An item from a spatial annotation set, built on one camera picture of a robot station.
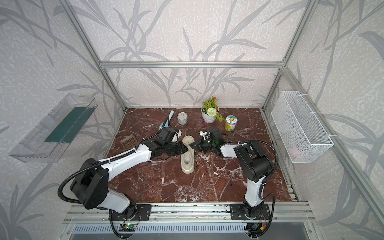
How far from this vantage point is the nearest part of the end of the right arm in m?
0.77

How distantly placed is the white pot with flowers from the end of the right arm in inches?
8.7

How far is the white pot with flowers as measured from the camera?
1.01 meters
